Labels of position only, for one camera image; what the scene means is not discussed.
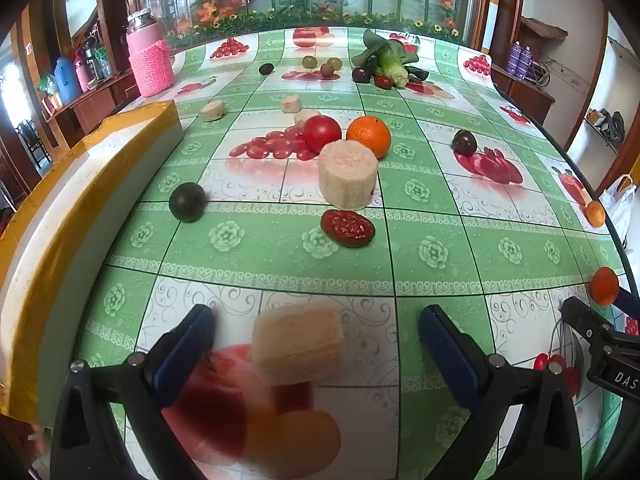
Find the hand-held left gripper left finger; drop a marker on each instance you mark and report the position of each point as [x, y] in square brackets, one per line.
[186, 355]

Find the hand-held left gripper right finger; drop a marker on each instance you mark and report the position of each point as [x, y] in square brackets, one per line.
[450, 355]

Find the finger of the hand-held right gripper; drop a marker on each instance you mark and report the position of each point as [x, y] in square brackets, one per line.
[629, 304]
[582, 316]

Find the small orange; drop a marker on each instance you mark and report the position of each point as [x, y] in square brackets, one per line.
[605, 286]
[596, 213]

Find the dark green plum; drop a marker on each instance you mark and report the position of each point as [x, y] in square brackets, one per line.
[187, 201]

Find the large red jujube date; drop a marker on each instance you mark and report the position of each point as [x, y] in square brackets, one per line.
[347, 228]

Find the white tray with yellow rim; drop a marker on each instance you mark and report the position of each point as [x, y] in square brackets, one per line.
[50, 210]

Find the large beige yam chunk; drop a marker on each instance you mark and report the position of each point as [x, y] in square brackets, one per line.
[347, 175]

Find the dark purple plum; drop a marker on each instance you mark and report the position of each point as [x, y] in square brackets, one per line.
[266, 68]
[464, 142]
[361, 75]

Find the large orange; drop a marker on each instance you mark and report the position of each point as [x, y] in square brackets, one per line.
[369, 135]

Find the red tomato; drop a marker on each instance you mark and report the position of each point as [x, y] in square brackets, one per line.
[321, 132]

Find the white plastic bag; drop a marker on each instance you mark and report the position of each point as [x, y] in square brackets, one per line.
[617, 205]

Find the green printed tablecloth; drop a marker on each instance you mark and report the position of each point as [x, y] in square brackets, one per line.
[440, 250]

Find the wooden side cabinet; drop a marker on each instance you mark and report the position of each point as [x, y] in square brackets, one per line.
[525, 95]

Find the small beige yam chunk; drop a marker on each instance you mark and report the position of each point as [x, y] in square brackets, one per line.
[306, 117]
[213, 110]
[290, 104]

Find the purple bottle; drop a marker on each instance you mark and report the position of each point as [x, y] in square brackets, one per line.
[515, 57]
[527, 61]

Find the wooden sideboard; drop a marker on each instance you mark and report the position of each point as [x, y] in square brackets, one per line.
[95, 100]

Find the small red jujube date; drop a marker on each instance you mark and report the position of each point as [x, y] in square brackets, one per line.
[382, 81]

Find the brown woven basket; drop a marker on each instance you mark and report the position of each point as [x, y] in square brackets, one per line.
[542, 30]

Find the jar with pink knitted cover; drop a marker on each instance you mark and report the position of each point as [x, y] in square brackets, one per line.
[150, 65]

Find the pink thermos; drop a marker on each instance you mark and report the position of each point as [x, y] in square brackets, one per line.
[82, 76]

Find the blue plastic jug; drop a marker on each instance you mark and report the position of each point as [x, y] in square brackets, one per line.
[67, 80]

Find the green plastic bag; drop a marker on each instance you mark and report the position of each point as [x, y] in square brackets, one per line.
[47, 85]

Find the green bok choy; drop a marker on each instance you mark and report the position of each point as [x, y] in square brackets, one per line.
[390, 57]

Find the green bottle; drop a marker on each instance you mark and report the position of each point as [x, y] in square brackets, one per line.
[103, 62]

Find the brown round fruit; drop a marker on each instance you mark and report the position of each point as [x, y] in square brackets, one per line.
[327, 71]

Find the black thermos flask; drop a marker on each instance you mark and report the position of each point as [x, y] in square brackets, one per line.
[90, 57]

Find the green grape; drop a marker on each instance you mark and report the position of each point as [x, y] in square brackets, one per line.
[310, 62]
[335, 62]

